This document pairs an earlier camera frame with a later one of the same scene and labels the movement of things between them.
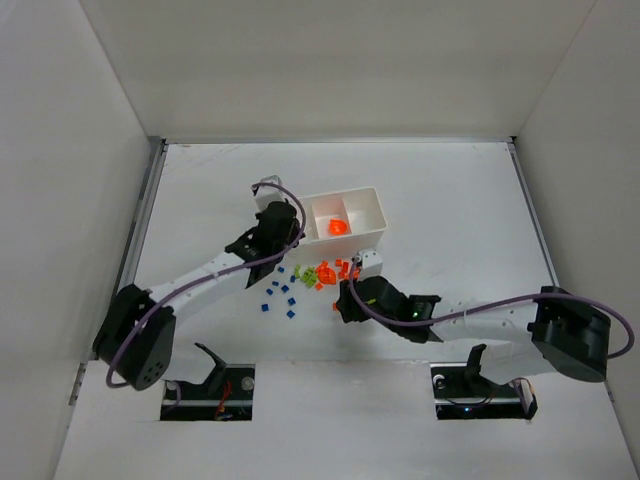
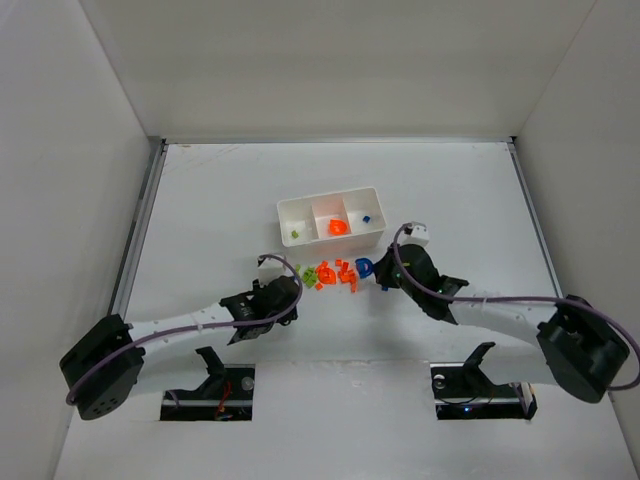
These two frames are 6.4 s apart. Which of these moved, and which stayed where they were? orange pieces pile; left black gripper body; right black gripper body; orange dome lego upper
Moved: right black gripper body; left black gripper body
Stayed: orange dome lego upper; orange pieces pile
